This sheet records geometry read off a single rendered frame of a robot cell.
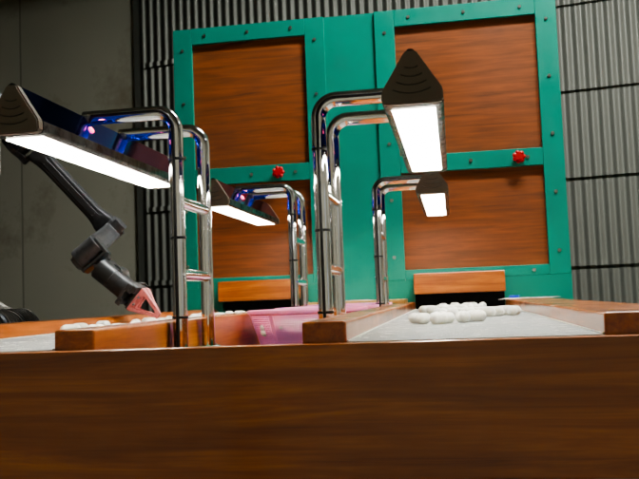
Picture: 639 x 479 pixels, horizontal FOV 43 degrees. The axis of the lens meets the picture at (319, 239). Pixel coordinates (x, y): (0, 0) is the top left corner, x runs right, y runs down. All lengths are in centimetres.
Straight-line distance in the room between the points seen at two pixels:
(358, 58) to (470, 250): 78
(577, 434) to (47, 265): 481
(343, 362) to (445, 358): 12
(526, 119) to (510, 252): 46
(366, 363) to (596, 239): 340
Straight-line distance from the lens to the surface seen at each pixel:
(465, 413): 96
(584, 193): 433
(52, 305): 551
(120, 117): 140
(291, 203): 228
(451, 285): 273
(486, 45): 293
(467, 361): 96
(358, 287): 281
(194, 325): 146
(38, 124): 121
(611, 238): 431
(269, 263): 287
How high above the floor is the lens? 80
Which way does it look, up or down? 4 degrees up
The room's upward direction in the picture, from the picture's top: 2 degrees counter-clockwise
